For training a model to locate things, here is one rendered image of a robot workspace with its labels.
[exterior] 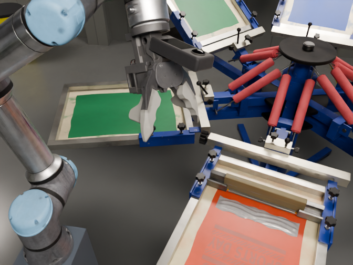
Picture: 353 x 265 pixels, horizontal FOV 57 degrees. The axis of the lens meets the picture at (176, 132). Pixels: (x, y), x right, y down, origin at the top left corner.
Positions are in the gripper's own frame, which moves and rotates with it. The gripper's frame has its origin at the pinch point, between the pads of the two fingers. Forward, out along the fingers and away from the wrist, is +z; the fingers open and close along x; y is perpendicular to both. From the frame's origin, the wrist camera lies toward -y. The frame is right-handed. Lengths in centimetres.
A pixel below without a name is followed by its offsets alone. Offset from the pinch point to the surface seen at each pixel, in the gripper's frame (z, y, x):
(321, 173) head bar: 46, 10, -103
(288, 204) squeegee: 53, 17, -79
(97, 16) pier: -97, 331, -238
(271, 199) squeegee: 50, 23, -77
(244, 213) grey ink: 55, 32, -69
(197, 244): 59, 41, -45
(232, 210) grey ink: 53, 37, -67
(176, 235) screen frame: 54, 47, -40
